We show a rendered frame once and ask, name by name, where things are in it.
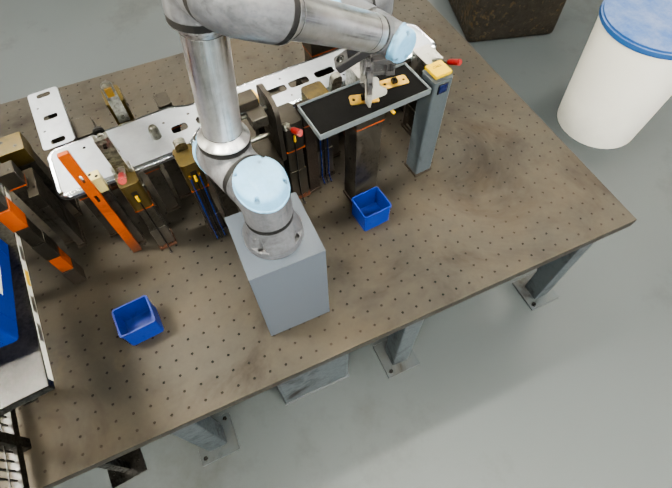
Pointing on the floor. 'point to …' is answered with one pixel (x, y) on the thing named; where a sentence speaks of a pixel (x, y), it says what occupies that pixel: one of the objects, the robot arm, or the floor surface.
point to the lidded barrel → (621, 69)
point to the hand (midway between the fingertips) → (364, 94)
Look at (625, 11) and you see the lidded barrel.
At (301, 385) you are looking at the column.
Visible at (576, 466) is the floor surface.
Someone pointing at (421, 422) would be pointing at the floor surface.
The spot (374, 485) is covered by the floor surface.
